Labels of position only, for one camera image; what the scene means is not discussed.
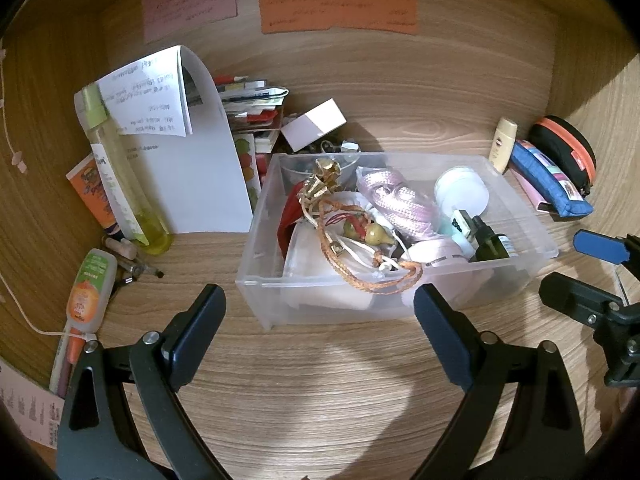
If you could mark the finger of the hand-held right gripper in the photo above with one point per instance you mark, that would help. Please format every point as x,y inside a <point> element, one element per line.
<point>600,246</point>
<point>575,297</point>

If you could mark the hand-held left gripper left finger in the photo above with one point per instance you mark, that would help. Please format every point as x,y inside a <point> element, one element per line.
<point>197,330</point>

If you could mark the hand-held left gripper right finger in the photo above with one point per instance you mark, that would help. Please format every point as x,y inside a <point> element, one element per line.
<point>440,335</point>

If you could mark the small dark glass bottle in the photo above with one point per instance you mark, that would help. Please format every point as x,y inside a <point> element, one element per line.
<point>487,245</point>

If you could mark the clear plastic storage box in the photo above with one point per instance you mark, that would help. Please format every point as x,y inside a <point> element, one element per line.
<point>320,305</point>

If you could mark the red cloth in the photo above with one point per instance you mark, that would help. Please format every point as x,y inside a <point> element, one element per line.
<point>289,220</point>

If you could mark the wooden desktop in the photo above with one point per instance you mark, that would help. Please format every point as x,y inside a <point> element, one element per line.
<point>320,385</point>

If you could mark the pink round case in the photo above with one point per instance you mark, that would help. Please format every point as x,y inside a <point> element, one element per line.
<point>440,252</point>

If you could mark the black metal clip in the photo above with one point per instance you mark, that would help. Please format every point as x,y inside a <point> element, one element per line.
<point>135,270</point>

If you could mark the blue pencil case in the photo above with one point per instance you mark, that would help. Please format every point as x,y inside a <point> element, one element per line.
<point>545,175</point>

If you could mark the small beige eraser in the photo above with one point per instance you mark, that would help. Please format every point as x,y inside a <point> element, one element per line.
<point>122,248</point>

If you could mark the orange label glue bottle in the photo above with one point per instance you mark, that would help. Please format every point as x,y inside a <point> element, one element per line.
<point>87,295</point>

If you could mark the black orange round case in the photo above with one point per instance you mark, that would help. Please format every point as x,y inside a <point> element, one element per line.
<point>555,135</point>

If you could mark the green yellow gourd charm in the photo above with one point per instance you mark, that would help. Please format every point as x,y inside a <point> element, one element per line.
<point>375,234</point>

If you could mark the orange marker pen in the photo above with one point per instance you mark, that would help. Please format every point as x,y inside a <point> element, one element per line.
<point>72,350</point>

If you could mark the cream lotion bottle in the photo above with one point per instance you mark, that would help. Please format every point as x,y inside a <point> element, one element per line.
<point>505,145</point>

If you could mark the white round container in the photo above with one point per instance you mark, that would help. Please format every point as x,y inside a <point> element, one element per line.
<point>460,190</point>

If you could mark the white folded paper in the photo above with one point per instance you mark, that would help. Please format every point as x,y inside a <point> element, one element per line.
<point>200,170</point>

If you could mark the green spray bottle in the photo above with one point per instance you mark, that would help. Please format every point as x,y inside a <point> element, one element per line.
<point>120,180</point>

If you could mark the fruit sticker sheet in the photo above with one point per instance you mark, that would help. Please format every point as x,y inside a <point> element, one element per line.
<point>245,160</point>

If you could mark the orange tube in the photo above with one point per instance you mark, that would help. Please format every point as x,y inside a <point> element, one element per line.
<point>90,190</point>

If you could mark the white printed receipt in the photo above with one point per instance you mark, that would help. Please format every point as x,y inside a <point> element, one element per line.
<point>30,410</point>

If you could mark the clear plastic bowl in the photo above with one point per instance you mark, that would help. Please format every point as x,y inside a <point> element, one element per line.
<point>300,170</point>

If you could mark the silver metal trinket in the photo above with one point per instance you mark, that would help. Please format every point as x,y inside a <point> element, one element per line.
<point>350,146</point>

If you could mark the stack of booklets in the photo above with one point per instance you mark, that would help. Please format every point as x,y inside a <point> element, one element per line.
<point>250,105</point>

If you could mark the small white cardboard box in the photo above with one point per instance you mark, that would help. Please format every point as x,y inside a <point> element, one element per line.
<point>315,125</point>

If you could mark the pink paper note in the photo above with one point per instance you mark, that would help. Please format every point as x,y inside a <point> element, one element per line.
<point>190,5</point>

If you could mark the orange paper note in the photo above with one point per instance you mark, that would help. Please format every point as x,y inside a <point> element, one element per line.
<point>340,12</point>

